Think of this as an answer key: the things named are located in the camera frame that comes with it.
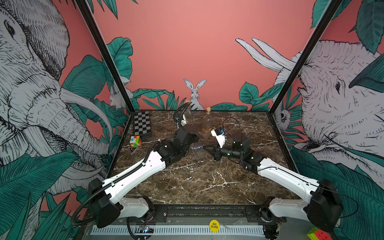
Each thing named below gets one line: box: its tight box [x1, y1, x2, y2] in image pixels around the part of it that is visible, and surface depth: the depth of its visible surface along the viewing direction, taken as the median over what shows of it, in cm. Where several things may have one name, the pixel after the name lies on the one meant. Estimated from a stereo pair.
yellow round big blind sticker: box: [209, 219, 221, 233], surface depth 72 cm
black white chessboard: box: [132, 110, 152, 139], surface depth 109 cm
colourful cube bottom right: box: [306, 227, 333, 240], surface depth 67 cm
